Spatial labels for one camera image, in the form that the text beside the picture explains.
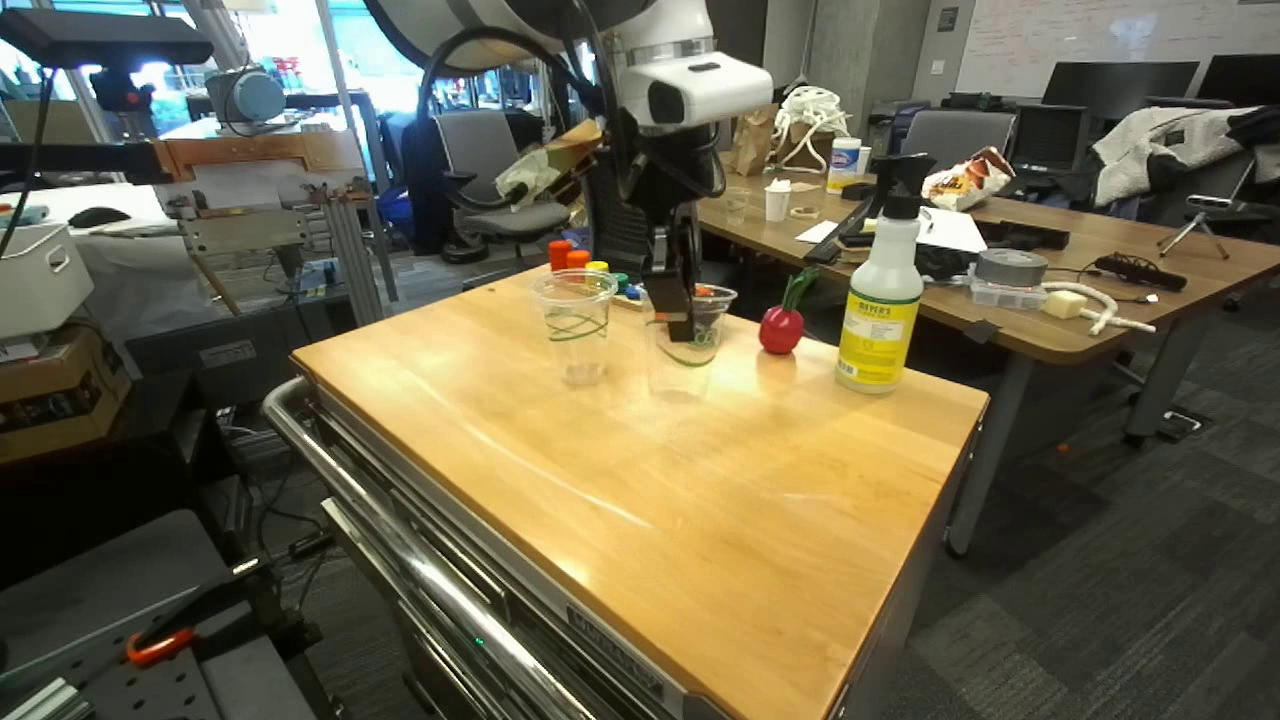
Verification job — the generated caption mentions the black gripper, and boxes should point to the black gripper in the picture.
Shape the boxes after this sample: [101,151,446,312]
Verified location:
[624,123,732,343]

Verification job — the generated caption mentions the red toy pepper green stem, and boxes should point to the red toy pepper green stem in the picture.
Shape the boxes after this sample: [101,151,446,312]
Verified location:
[757,265,829,362]

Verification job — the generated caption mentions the brown paper bag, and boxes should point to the brown paper bag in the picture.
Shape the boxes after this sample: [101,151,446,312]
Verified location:
[728,106,788,181]

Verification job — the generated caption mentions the white wipes container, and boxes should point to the white wipes container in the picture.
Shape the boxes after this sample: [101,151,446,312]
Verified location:
[823,134,871,198]

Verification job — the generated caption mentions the yellow label spray bottle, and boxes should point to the yellow label spray bottle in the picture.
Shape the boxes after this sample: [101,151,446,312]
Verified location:
[830,151,938,402]

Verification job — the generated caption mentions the person in dark clothing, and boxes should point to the person in dark clothing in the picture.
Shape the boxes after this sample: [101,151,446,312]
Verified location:
[376,96,469,257]

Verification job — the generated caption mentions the white printed papers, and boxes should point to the white printed papers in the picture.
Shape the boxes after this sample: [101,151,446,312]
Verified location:
[913,206,992,259]

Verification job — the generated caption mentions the colourful snack bag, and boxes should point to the colourful snack bag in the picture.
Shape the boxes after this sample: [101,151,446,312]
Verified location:
[919,140,1018,211]

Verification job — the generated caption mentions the grey tape roll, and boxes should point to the grey tape roll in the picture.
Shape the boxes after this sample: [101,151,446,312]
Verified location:
[966,244,1051,309]

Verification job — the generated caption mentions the wooden office desk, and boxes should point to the wooden office desk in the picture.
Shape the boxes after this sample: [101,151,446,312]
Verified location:
[688,149,1280,563]

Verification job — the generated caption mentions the metal tool cart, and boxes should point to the metal tool cart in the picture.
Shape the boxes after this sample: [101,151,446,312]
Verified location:
[254,373,992,720]

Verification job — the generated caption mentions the small black monitor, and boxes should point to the small black monitor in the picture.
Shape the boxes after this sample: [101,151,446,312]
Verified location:
[1010,102,1094,178]

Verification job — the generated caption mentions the cluttered white workbench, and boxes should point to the cluttered white workbench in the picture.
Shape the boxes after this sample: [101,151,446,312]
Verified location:
[151,118,395,326]

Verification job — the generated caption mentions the round grey lamp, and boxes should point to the round grey lamp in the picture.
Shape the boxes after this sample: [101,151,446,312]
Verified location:
[204,61,290,134]

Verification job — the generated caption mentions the black remote control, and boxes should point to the black remote control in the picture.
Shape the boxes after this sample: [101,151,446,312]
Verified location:
[1093,252,1193,295]

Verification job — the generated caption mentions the black computer monitor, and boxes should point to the black computer monitor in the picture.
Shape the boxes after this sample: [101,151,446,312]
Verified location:
[1193,53,1280,112]
[1040,56,1204,134]

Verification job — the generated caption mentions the white cloth jacket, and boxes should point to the white cloth jacket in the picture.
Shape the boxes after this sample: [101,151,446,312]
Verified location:
[1089,102,1264,211]

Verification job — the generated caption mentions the black overhead shelf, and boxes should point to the black overhead shelf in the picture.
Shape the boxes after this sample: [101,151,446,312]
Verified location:
[0,4,216,71]

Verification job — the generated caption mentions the stacked cardboard boxes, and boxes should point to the stacked cardboard boxes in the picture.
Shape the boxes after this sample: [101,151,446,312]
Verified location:
[0,326,134,469]

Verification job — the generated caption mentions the white box device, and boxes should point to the white box device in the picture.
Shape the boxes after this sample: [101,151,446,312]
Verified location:
[0,218,95,343]

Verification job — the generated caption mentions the grey perforated breadboard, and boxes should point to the grey perforated breadboard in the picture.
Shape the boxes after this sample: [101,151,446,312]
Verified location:
[0,506,325,720]

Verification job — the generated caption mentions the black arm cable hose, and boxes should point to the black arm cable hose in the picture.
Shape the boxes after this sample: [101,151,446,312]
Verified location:
[413,26,632,257]

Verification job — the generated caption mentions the silver cart handle bar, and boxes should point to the silver cart handle bar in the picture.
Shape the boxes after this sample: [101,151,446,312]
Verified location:
[260,373,596,720]

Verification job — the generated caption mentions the loose white cable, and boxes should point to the loose white cable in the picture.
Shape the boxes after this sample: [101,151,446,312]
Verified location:
[1037,277,1161,340]

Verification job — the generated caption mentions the small camera tripod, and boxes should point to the small camera tripod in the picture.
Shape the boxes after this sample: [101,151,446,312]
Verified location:
[1154,198,1236,265]

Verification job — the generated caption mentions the orange clamp handle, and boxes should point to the orange clamp handle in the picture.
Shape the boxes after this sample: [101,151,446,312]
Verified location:
[124,626,201,674]

